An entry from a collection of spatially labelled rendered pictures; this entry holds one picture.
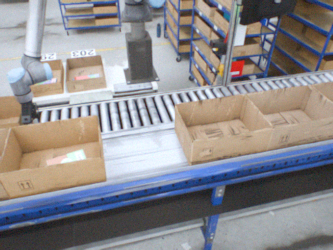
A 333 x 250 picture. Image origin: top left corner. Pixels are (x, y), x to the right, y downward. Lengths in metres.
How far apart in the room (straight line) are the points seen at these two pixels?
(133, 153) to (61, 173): 0.37
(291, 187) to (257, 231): 0.63
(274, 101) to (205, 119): 0.42
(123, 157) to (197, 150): 0.37
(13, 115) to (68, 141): 0.66
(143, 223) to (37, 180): 0.54
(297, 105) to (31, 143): 1.47
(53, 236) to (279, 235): 1.51
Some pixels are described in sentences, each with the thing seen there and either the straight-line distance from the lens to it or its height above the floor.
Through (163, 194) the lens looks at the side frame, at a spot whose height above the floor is 0.82.
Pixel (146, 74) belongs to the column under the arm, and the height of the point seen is 0.80.
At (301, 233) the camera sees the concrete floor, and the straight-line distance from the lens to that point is 2.34.
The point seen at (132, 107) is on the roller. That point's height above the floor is 0.75.
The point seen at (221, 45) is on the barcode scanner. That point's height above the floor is 1.07.
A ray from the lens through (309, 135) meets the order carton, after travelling 1.54.
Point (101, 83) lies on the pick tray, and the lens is 2.14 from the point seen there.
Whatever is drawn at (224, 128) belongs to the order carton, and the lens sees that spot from 1.54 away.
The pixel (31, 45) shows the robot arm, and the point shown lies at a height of 1.24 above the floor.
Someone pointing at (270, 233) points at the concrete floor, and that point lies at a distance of 2.26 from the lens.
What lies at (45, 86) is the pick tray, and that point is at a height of 0.83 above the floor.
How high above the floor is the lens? 1.86
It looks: 39 degrees down
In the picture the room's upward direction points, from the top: straight up
